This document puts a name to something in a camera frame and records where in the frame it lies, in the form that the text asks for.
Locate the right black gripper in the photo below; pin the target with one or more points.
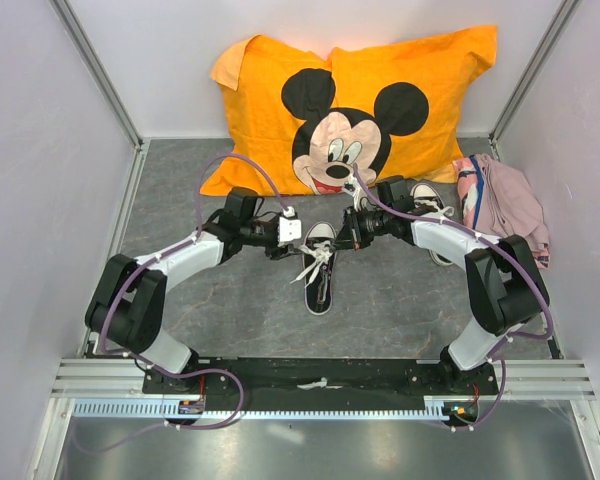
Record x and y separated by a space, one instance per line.
351 235

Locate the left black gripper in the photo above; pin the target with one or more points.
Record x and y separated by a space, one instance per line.
276 252

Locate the black canvas sneaker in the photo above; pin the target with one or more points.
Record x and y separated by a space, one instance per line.
318 295

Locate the white shoelace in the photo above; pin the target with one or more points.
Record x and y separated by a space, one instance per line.
321 253

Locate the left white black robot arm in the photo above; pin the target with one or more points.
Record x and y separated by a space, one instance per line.
127 306

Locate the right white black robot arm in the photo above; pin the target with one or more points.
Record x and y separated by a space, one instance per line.
505 287

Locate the orange Mickey Mouse pillow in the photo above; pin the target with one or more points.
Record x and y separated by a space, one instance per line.
302 124

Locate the pink folded cloth pile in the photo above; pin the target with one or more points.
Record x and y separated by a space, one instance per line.
497 200

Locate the white tape scrap on base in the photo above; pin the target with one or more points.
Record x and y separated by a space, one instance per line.
323 383

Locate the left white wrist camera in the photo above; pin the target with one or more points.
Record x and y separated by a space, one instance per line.
289 226

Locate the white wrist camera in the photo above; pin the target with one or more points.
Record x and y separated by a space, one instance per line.
289 226
354 188

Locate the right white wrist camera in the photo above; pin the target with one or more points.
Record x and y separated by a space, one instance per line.
354 188

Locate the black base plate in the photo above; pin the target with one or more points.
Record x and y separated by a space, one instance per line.
366 382

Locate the slotted grey cable duct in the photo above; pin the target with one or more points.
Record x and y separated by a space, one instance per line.
429 410

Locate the aluminium front rail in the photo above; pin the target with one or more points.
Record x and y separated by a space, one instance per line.
556 379

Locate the right aluminium frame post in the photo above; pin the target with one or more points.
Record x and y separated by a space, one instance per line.
557 26

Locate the aluminium frame post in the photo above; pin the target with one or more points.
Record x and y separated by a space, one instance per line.
557 26
83 44

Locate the left aluminium frame post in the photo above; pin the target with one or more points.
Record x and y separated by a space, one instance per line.
83 44

